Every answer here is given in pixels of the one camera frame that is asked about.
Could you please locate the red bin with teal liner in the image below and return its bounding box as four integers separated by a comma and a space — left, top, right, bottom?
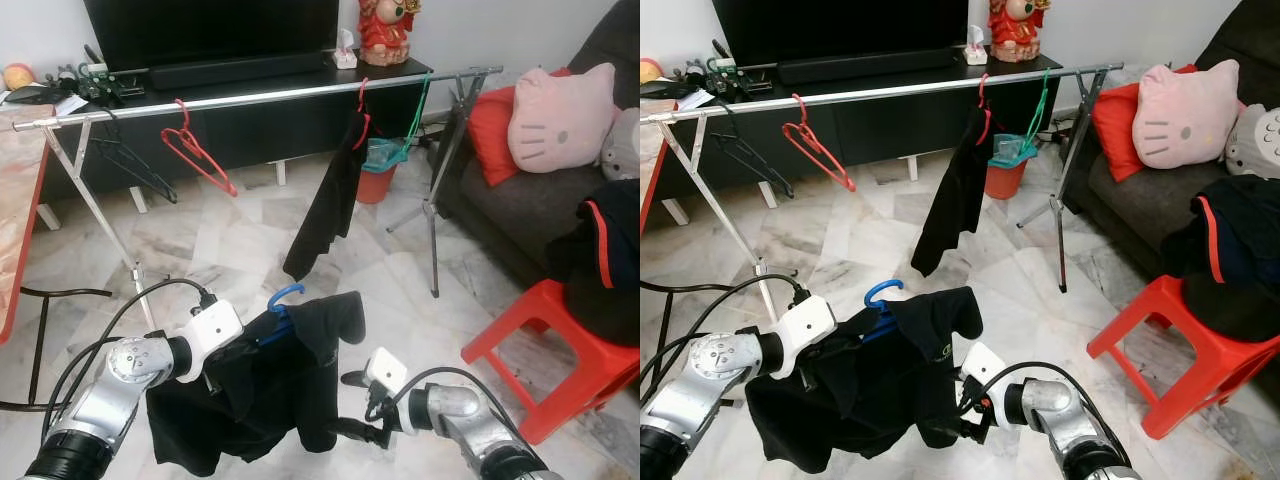
985, 133, 1036, 201
355, 138, 406, 206

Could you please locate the red figurine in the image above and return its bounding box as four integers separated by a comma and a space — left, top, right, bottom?
358, 0, 421, 67
988, 0, 1053, 63

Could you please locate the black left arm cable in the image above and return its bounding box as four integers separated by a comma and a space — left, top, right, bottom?
640, 272, 816, 401
40, 277, 219, 441

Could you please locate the black hanger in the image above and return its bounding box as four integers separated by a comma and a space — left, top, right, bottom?
88, 108, 179, 206
715, 100, 796, 199

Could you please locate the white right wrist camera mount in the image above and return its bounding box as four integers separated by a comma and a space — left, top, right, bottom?
962, 343, 1009, 396
362, 347, 409, 396

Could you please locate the black garment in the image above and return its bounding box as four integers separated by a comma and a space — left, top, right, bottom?
145, 290, 368, 476
745, 287, 986, 474
283, 110, 371, 283
910, 105, 996, 278

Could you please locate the green hanger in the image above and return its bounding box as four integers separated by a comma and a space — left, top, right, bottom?
1020, 70, 1053, 161
395, 75, 433, 166

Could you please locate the dark grey fabric sofa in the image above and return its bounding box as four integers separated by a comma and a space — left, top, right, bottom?
1065, 0, 1280, 291
440, 0, 641, 291

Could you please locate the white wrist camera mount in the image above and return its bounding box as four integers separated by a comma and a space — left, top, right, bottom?
185, 298, 244, 384
962, 343, 1009, 396
362, 347, 409, 396
773, 295, 839, 379

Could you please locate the red pillow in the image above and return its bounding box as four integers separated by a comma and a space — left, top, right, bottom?
1090, 65, 1196, 183
468, 68, 576, 188

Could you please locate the blue hanger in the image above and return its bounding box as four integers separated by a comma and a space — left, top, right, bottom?
865, 278, 906, 346
255, 283, 306, 351

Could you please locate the grey round creature pillow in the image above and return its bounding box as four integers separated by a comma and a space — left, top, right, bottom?
1225, 105, 1280, 181
600, 105, 641, 181

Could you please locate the black television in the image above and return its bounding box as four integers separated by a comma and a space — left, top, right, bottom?
712, 0, 969, 63
83, 0, 341, 73

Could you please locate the dark clothes pile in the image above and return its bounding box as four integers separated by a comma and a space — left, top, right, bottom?
548, 180, 641, 336
1160, 175, 1280, 341

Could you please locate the red plastic stool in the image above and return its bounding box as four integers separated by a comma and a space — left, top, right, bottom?
460, 278, 641, 446
1087, 275, 1280, 441

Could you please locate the pink cat face pillow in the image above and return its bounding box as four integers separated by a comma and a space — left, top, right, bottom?
1132, 60, 1246, 169
507, 62, 618, 174

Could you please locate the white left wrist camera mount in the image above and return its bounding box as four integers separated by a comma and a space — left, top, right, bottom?
773, 295, 839, 379
185, 298, 244, 384

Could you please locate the white green mug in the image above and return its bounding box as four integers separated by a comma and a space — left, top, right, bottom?
708, 40, 739, 93
80, 44, 111, 101

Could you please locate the black soundbar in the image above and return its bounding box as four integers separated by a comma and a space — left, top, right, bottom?
778, 45, 956, 85
148, 50, 326, 91

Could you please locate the black television cabinet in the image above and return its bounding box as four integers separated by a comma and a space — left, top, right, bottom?
40, 55, 433, 201
660, 50, 1061, 191

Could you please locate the black metal table frame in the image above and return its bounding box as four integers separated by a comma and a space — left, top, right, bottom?
0, 285, 116, 411
640, 280, 736, 401

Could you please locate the silver metal clothes rack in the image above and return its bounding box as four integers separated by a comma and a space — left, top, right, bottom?
640, 62, 1124, 321
15, 65, 504, 331

